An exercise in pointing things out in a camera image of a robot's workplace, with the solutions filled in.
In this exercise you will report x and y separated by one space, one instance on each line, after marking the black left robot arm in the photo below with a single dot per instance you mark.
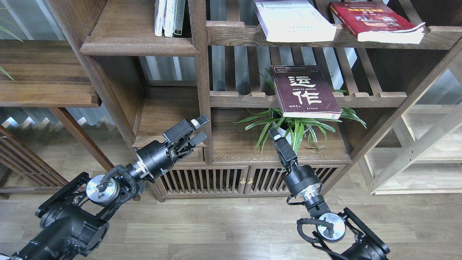
75 219

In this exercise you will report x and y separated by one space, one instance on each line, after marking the maroon book white characters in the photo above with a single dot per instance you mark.
304 92

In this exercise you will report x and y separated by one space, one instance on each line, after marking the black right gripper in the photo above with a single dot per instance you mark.
300 180

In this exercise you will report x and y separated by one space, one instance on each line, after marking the white plant pot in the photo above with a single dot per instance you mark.
283 131

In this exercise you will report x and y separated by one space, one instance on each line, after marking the light wooden shelf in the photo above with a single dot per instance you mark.
429 158

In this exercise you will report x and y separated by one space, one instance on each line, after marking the dark slatted wooden rack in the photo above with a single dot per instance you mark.
19 159

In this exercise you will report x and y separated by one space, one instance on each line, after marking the green spider plant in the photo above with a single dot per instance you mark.
315 131

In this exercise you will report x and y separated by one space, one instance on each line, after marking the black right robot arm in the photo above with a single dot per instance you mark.
323 225

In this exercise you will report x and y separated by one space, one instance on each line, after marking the dark green upright book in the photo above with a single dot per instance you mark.
179 18

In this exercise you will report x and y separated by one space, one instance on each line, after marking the dark wooden bookshelf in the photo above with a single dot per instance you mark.
150 83

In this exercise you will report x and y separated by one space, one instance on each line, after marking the white lavender book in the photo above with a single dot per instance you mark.
293 21

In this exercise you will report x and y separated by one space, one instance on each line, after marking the white upright book middle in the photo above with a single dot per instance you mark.
169 18

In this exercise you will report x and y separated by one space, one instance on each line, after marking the white upright book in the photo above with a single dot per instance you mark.
169 18
159 15

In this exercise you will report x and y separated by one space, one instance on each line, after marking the red book with photos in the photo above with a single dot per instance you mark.
376 22

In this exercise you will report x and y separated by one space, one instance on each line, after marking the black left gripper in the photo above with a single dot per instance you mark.
158 158

